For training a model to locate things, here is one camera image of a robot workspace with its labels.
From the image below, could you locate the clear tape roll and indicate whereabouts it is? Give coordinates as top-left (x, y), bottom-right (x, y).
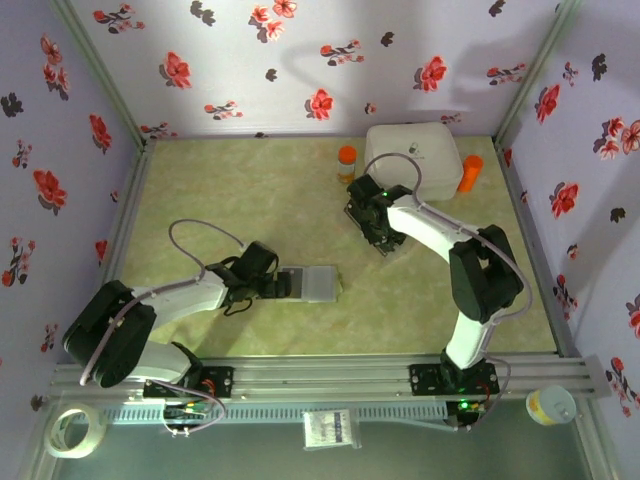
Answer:
top-left (43, 403), bottom-right (109, 460)

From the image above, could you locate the plastic bag with label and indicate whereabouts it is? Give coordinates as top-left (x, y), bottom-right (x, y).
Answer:
top-left (302, 408), bottom-right (362, 451)

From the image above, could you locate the aluminium frame post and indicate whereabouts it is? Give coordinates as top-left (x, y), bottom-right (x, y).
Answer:
top-left (493, 0), bottom-right (587, 147)
top-left (49, 0), bottom-right (157, 154)

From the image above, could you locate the orange plastic cylinder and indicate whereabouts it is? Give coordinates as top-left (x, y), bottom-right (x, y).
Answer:
top-left (457, 154), bottom-right (485, 194)

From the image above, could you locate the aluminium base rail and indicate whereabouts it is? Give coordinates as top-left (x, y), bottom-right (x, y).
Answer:
top-left (49, 352), bottom-right (614, 401)

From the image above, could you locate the right controller board with wires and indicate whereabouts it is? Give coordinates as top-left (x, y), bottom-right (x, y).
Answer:
top-left (446, 397), bottom-right (490, 432)

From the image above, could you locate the left arm grey cable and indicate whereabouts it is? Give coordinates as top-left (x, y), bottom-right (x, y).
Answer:
top-left (79, 218), bottom-right (246, 386)

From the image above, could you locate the grey slotted cable duct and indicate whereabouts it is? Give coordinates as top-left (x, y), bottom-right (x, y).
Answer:
top-left (107, 399), bottom-right (449, 426)

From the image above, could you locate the left controller board with wires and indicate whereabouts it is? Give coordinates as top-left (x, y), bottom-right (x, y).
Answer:
top-left (162, 382), bottom-right (230, 437)

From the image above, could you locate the controller board with wires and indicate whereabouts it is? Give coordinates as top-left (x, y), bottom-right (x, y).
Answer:
top-left (162, 382), bottom-right (230, 437)
top-left (446, 397), bottom-right (490, 432)

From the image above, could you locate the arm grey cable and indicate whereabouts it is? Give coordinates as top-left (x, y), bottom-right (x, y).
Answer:
top-left (79, 218), bottom-right (246, 386)
top-left (362, 152), bottom-right (535, 329)

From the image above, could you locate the white medicine box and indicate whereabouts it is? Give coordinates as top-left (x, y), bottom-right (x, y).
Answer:
top-left (363, 123), bottom-right (464, 203)

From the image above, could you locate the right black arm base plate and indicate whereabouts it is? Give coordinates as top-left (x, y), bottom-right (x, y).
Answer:
top-left (408, 362), bottom-right (500, 397)

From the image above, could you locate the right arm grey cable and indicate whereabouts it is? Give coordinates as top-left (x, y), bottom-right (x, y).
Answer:
top-left (362, 152), bottom-right (535, 329)

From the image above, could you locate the orange cap pill bottle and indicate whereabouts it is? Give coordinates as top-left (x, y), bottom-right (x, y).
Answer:
top-left (336, 145), bottom-right (358, 185)

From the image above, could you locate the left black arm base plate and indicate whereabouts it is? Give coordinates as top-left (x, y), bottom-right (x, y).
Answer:
top-left (144, 366), bottom-right (235, 400)

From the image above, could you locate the white yellow round container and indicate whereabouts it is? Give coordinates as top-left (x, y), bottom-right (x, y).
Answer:
top-left (524, 384), bottom-right (577, 427)

